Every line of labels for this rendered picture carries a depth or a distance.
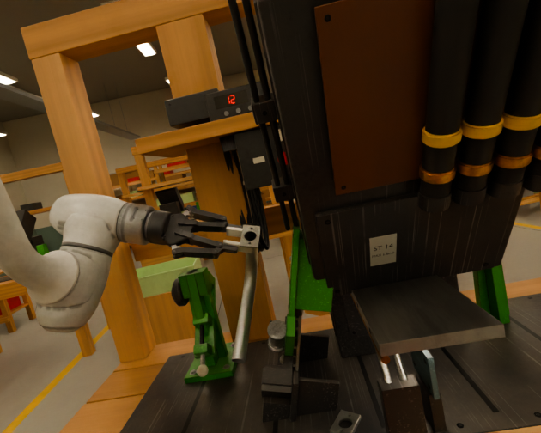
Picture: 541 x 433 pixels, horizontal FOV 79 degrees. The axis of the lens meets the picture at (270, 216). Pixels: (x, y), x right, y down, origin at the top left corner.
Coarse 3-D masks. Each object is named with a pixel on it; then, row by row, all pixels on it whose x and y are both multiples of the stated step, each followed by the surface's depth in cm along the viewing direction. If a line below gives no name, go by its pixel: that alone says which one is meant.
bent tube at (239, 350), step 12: (252, 228) 74; (240, 240) 71; (252, 240) 76; (252, 264) 79; (252, 276) 80; (252, 288) 79; (252, 300) 78; (240, 312) 75; (240, 324) 73; (240, 336) 71; (240, 348) 70; (240, 360) 71
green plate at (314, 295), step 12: (300, 240) 61; (300, 252) 62; (300, 264) 62; (300, 276) 62; (312, 276) 62; (300, 288) 62; (312, 288) 62; (324, 288) 62; (300, 300) 63; (312, 300) 63; (324, 300) 63; (288, 312) 71
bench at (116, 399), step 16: (512, 288) 101; (528, 288) 99; (304, 320) 109; (320, 320) 107; (224, 336) 111; (160, 352) 109; (176, 352) 107; (128, 368) 104; (144, 368) 101; (160, 368) 99; (112, 384) 96; (128, 384) 94; (144, 384) 92; (96, 400) 90; (112, 400) 88; (128, 400) 86; (80, 416) 84; (96, 416) 83; (112, 416) 81; (128, 416) 80; (64, 432) 79; (80, 432) 78; (96, 432) 77; (112, 432) 75
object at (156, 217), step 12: (156, 216) 71; (168, 216) 73; (180, 216) 75; (156, 228) 70; (168, 228) 73; (180, 228) 73; (192, 228) 74; (156, 240) 71; (168, 240) 71; (180, 240) 71
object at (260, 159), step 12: (240, 132) 84; (252, 132) 84; (240, 144) 85; (252, 144) 85; (240, 156) 85; (252, 156) 85; (264, 156) 85; (276, 156) 85; (252, 168) 85; (264, 168) 85; (288, 168) 85; (252, 180) 86; (264, 180) 86
